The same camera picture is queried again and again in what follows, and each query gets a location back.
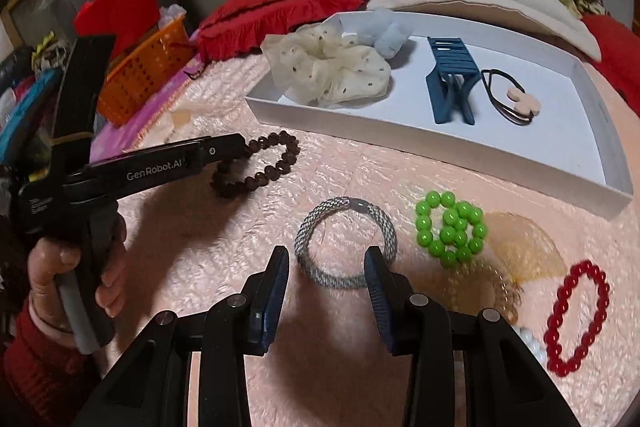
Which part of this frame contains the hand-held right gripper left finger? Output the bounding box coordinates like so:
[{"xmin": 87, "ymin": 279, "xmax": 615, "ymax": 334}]
[{"xmin": 67, "ymin": 246, "xmax": 291, "ymax": 427}]

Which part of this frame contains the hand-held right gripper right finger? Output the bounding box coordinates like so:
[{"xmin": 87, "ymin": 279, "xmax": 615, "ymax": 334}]
[{"xmin": 364, "ymin": 246, "xmax": 583, "ymax": 427}]

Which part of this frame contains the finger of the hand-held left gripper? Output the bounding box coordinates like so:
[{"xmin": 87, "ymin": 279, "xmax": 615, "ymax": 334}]
[
  {"xmin": 66, "ymin": 133, "xmax": 247, "ymax": 205},
  {"xmin": 51, "ymin": 34, "xmax": 118, "ymax": 178}
]

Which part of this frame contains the grey woven bracelet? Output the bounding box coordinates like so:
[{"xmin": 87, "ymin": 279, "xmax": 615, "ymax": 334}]
[{"xmin": 294, "ymin": 196, "xmax": 401, "ymax": 291}]

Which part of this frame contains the green bead bracelet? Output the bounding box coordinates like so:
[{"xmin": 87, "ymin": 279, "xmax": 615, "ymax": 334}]
[{"xmin": 415, "ymin": 191, "xmax": 488, "ymax": 268}]

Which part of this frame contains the clear crystal bracelet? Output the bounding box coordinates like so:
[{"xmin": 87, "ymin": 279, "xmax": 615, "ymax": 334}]
[{"xmin": 445, "ymin": 264, "xmax": 516, "ymax": 324}]

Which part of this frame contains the brown bead bracelet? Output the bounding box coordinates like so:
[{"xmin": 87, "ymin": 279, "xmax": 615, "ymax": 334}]
[{"xmin": 210, "ymin": 132, "xmax": 302, "ymax": 202}]

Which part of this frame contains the white bead bracelet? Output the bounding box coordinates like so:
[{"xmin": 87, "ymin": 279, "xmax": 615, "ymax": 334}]
[{"xmin": 515, "ymin": 326, "xmax": 546, "ymax": 365}]

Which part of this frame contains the red bead bracelet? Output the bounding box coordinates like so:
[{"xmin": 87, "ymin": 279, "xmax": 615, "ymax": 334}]
[{"xmin": 544, "ymin": 259, "xmax": 612, "ymax": 378}]

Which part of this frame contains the white tray box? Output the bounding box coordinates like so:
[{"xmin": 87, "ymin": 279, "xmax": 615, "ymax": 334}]
[{"xmin": 245, "ymin": 11, "xmax": 633, "ymax": 220}]

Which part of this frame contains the person's left hand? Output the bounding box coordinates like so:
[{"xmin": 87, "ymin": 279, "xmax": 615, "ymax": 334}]
[{"xmin": 27, "ymin": 217, "xmax": 127, "ymax": 334}]

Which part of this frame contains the orange plastic basket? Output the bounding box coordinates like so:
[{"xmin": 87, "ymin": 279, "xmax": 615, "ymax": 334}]
[{"xmin": 96, "ymin": 9, "xmax": 196, "ymax": 128}]

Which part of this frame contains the pink quilted bedspread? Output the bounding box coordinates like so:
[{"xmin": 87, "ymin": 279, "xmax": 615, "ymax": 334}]
[{"xmin": 75, "ymin": 52, "xmax": 640, "ymax": 427}]

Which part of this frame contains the white plastic bag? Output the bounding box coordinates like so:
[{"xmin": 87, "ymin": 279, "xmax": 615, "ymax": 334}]
[{"xmin": 159, "ymin": 4, "xmax": 187, "ymax": 30}]

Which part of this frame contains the cream dotted scrunchie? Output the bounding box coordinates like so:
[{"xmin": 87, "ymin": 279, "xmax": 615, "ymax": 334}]
[{"xmin": 261, "ymin": 18, "xmax": 393, "ymax": 108}]

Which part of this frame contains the red ruffled pillow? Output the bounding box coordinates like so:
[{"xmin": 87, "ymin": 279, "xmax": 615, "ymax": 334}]
[{"xmin": 192, "ymin": 0, "xmax": 383, "ymax": 62}]

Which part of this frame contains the blue hair claw clip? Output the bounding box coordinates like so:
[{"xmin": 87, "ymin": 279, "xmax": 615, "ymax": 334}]
[{"xmin": 425, "ymin": 37, "xmax": 482, "ymax": 126}]

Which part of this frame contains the light blue fluffy scrunchie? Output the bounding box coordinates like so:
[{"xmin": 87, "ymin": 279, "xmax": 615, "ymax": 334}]
[{"xmin": 357, "ymin": 7, "xmax": 410, "ymax": 58}]

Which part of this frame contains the plain red pillow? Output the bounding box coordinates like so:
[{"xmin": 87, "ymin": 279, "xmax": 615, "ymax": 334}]
[{"xmin": 580, "ymin": 14, "xmax": 640, "ymax": 122}]

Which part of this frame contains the brown hair tie beige flower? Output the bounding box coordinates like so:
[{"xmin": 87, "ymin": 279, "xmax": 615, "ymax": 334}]
[{"xmin": 480, "ymin": 68, "xmax": 543, "ymax": 128}]

